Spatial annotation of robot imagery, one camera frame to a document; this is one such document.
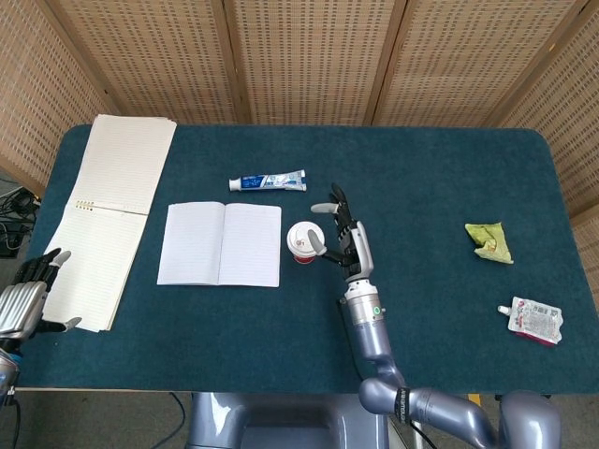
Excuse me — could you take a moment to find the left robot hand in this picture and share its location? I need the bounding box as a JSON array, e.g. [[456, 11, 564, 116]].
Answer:
[[0, 247, 83, 340]]

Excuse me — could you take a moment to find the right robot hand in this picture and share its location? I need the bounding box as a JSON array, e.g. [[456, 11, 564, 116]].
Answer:
[[307, 182, 374, 283]]

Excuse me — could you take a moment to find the white plastic cup lid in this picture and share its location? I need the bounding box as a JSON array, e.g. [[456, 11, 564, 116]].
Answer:
[[286, 220, 327, 259]]

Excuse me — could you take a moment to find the teal felt table mat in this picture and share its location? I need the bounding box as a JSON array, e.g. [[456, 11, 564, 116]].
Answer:
[[18, 123, 599, 395]]

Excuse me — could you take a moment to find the blue white toothpaste tube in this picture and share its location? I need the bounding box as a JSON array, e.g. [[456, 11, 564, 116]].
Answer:
[[228, 169, 309, 193]]

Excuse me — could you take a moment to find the crumpled green wrapper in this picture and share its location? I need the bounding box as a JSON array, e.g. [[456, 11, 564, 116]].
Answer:
[[464, 221, 515, 266]]

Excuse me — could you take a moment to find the white lined open notebook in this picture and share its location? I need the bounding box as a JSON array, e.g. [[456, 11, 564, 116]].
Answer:
[[156, 201, 283, 288]]

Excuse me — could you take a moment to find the cream lined open notepad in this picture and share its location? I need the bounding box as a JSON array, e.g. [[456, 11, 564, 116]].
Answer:
[[41, 114, 178, 334]]

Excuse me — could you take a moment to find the white spouted drink pouch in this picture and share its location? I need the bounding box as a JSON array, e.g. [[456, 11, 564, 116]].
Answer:
[[497, 296, 564, 348]]

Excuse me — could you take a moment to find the blue grey robot torso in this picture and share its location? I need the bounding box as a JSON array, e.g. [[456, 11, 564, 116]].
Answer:
[[186, 392, 392, 449]]

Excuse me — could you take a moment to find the woven folding screen panel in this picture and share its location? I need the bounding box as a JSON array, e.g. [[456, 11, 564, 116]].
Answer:
[[364, 0, 589, 128], [35, 0, 249, 126], [0, 0, 111, 188], [495, 0, 599, 300], [210, 0, 408, 126]]

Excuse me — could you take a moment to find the black floor cable bundle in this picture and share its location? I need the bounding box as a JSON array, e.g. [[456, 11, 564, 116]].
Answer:
[[0, 184, 43, 259]]

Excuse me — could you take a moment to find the thin black cable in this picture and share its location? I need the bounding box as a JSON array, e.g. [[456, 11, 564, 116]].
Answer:
[[6, 385, 22, 449]]

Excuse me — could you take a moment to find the black robot hand cable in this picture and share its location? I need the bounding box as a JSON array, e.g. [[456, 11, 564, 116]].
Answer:
[[410, 418, 446, 449]]

